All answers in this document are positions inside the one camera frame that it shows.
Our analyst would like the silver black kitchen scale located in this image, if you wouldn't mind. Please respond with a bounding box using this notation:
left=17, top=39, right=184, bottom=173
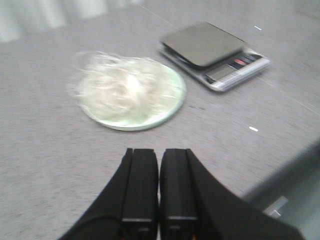
left=160, top=21, right=271, bottom=93

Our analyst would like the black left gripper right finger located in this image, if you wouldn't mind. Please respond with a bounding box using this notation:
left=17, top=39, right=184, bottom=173
left=159, top=148, right=304, bottom=240

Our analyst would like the white pleated curtain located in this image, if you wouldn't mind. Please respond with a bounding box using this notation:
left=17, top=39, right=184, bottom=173
left=0, top=0, right=142, bottom=43

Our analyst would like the pale green round plate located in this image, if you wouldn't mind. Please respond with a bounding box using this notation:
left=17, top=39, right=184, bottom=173
left=81, top=57, right=187, bottom=132

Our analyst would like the white vermicelli noodle bundle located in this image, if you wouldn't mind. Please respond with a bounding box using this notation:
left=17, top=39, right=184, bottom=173
left=68, top=50, right=180, bottom=125

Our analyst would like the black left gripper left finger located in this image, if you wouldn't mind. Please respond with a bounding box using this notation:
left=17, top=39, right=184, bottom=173
left=61, top=148, right=158, bottom=240

